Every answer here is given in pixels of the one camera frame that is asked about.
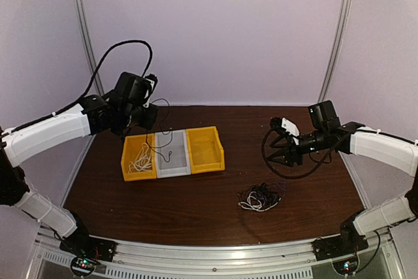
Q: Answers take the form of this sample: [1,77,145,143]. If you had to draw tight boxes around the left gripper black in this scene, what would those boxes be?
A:
[118,103,158,129]

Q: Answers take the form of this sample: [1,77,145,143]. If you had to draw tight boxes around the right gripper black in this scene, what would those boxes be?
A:
[267,128,327,167]

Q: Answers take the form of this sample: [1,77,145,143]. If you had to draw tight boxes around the yellow bin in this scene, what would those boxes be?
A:
[121,134,157,182]
[185,126,225,174]

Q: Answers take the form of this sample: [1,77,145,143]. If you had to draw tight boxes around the white cable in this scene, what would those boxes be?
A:
[127,141,154,174]

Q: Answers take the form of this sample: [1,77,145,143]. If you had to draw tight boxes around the white translucent bin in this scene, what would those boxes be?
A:
[153,129,191,179]

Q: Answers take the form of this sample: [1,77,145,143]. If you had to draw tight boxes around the cable bundle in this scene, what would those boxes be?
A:
[236,180,288,213]

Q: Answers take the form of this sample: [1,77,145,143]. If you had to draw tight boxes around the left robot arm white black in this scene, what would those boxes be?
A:
[1,72,158,255]

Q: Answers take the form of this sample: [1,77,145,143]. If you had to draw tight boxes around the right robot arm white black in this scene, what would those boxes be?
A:
[261,101,417,254]

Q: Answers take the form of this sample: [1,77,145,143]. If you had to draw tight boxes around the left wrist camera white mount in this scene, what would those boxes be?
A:
[142,74,158,108]

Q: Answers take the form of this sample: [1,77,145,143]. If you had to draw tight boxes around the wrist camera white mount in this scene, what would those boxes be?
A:
[142,74,158,108]
[270,117,300,146]

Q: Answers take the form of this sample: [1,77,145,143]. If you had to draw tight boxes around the right arm black hose cable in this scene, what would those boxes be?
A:
[262,127,336,180]

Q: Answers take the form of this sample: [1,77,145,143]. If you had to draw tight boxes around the arm black hose cable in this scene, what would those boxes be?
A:
[262,127,336,180]
[0,40,154,136]

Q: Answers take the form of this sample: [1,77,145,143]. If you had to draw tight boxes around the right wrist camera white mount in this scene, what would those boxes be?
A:
[270,117,300,146]

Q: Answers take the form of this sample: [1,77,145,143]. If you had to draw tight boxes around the left arm black hose cable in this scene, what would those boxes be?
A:
[0,40,154,136]

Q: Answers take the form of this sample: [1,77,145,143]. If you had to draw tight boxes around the front aluminium rail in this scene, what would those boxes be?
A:
[25,223,409,279]

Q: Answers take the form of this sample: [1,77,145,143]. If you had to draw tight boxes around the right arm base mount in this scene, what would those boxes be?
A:
[312,216,368,276]

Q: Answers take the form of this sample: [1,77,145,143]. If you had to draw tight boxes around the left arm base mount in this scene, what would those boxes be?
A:
[54,211,116,278]

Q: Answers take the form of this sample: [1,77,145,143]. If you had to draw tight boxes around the right aluminium frame post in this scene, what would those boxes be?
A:
[317,0,353,103]

